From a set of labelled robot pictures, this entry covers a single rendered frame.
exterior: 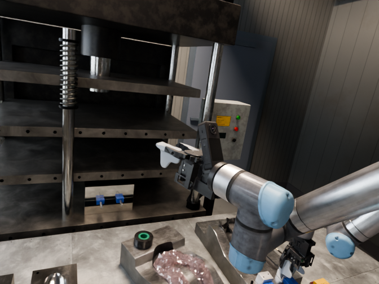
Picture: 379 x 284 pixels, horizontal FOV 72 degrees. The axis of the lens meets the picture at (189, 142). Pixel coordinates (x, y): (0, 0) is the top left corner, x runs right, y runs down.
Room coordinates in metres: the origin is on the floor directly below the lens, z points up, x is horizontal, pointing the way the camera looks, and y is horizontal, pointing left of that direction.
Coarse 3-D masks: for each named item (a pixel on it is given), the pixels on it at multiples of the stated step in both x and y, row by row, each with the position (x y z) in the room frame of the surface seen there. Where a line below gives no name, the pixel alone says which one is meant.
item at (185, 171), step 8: (184, 152) 0.59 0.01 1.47; (192, 152) 0.60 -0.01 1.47; (200, 152) 0.62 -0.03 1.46; (184, 160) 0.58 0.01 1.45; (192, 160) 0.57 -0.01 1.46; (200, 160) 0.57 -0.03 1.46; (184, 168) 0.59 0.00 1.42; (192, 168) 0.56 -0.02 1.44; (200, 168) 0.57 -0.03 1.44; (216, 168) 0.53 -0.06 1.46; (176, 176) 0.59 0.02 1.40; (184, 176) 0.59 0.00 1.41; (192, 176) 0.56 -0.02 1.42; (200, 176) 0.57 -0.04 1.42; (208, 176) 0.52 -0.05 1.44; (184, 184) 0.56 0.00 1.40; (192, 184) 0.57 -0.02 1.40; (200, 184) 0.55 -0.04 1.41; (208, 184) 0.52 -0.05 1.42; (200, 192) 0.55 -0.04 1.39; (208, 192) 0.53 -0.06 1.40
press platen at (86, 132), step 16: (0, 112) 1.36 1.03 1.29; (16, 112) 1.41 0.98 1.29; (32, 112) 1.46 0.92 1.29; (48, 112) 1.51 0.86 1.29; (80, 112) 1.64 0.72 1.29; (96, 112) 1.70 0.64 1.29; (112, 112) 1.78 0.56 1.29; (128, 112) 1.85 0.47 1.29; (144, 112) 1.94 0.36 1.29; (160, 112) 2.03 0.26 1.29; (0, 128) 1.13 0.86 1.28; (16, 128) 1.16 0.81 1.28; (32, 128) 1.19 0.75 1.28; (48, 128) 1.22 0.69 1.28; (80, 128) 1.28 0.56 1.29; (96, 128) 1.32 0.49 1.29; (112, 128) 1.35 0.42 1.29; (128, 128) 1.40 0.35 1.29; (144, 128) 1.45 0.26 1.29; (160, 128) 1.50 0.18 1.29; (176, 128) 1.56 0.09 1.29; (192, 128) 1.62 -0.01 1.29
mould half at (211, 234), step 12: (204, 228) 1.21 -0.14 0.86; (216, 228) 1.11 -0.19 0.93; (204, 240) 1.15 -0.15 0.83; (216, 240) 1.06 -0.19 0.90; (216, 252) 1.05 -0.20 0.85; (228, 252) 1.01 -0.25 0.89; (228, 264) 0.95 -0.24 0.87; (264, 264) 0.96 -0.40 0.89; (276, 264) 0.97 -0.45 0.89; (228, 276) 0.94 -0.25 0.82; (240, 276) 0.88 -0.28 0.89; (252, 276) 0.88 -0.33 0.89; (276, 276) 0.90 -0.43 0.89; (300, 276) 0.92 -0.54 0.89
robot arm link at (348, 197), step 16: (352, 176) 0.46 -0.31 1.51; (368, 176) 0.43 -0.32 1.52; (320, 192) 0.49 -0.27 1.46; (336, 192) 0.46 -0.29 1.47; (352, 192) 0.44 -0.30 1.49; (368, 192) 0.42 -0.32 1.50; (304, 208) 0.49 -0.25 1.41; (320, 208) 0.47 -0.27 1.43; (336, 208) 0.45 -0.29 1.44; (352, 208) 0.44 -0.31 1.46; (368, 208) 0.43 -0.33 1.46; (288, 224) 0.51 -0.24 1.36; (304, 224) 0.49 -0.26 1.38; (320, 224) 0.47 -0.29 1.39
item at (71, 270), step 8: (72, 264) 0.83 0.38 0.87; (32, 272) 0.77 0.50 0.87; (40, 272) 0.77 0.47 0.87; (48, 272) 0.78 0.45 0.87; (56, 272) 0.78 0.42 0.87; (64, 272) 0.79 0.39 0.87; (72, 272) 0.79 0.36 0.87; (32, 280) 0.73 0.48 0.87; (40, 280) 0.74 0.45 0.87; (48, 280) 0.75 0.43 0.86; (56, 280) 0.76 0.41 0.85; (64, 280) 0.76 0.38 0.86; (72, 280) 0.76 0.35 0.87
